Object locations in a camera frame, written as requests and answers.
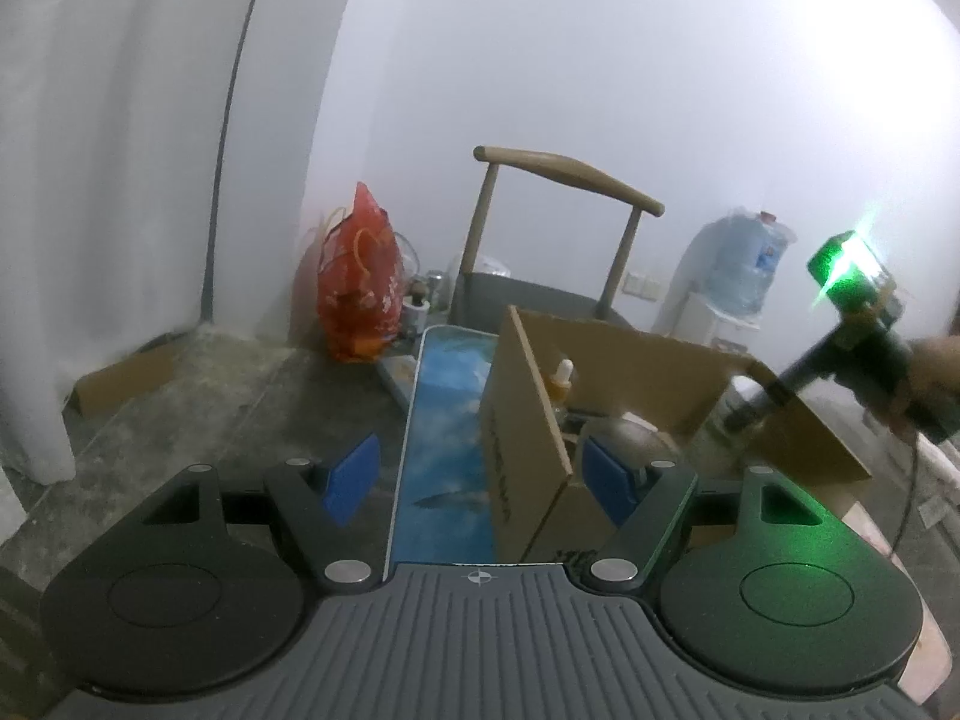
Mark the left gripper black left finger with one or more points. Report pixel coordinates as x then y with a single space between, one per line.
313 505

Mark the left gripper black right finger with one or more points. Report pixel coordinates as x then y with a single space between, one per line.
647 493

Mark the person right hand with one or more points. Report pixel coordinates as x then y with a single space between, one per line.
934 369

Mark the brown cardboard box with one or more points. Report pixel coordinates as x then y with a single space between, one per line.
540 507

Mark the blue water jug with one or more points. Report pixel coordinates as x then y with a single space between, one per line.
751 247

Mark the white water dispenser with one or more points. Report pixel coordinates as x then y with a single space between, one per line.
700 322

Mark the dropper bottle orange liquid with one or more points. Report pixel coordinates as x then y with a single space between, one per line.
559 384

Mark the red plastic bag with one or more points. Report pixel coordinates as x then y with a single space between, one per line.
360 282

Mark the flat cardboard on floor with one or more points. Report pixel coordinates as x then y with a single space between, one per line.
115 384

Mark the wooden chair dark seat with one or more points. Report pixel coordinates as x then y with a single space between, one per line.
480 300

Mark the white curtain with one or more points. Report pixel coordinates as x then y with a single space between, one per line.
154 154

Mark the white wall socket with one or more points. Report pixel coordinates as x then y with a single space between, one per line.
642 287

